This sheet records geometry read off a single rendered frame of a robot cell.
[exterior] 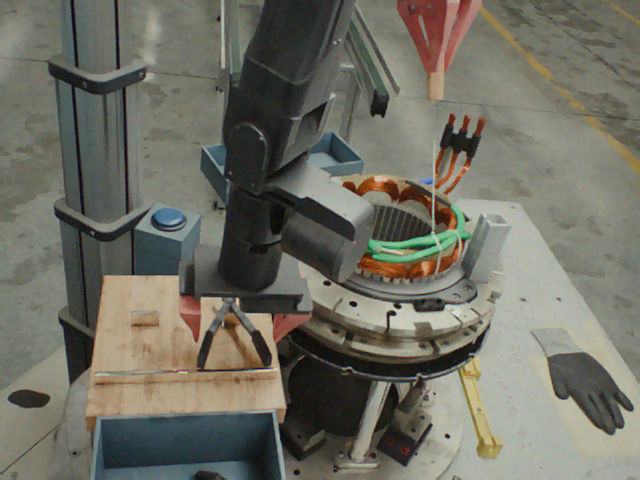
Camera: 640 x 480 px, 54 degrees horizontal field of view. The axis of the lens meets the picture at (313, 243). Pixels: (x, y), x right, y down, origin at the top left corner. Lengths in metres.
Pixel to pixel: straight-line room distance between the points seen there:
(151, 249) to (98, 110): 0.22
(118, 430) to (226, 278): 0.18
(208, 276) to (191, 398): 0.13
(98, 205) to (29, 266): 1.42
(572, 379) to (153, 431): 0.78
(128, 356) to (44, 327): 1.57
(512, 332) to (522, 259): 0.25
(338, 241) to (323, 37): 0.16
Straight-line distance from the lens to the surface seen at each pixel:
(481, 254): 0.78
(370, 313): 0.72
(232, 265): 0.58
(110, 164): 1.04
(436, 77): 0.72
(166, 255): 0.90
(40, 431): 1.65
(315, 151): 1.14
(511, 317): 1.30
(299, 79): 0.46
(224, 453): 0.69
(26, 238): 2.61
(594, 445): 1.15
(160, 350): 0.69
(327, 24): 0.45
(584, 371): 1.23
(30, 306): 2.32
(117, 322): 0.72
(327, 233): 0.51
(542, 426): 1.13
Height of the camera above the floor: 1.57
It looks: 37 degrees down
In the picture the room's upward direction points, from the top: 11 degrees clockwise
